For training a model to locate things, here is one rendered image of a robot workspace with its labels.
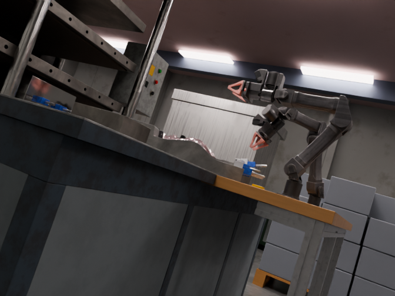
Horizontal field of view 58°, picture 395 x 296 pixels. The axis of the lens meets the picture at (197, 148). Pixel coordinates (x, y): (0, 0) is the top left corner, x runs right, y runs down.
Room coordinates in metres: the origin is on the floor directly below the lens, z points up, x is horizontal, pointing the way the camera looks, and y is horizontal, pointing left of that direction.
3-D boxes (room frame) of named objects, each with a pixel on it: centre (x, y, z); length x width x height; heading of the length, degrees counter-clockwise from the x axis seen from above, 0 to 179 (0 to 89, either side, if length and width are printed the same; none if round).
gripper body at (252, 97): (1.53, -0.16, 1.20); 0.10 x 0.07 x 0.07; 152
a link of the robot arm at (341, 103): (1.41, -0.40, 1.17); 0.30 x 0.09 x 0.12; 62
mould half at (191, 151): (1.51, 0.04, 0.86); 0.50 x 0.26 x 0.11; 82
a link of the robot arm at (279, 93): (1.48, -0.25, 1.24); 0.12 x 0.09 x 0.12; 62
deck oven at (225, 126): (5.38, -0.34, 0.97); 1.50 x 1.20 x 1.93; 63
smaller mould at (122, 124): (1.13, 0.28, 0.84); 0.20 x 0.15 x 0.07; 65
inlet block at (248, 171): (1.43, -0.23, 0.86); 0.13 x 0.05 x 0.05; 82
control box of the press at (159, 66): (2.36, 0.51, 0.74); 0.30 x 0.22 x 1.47; 155
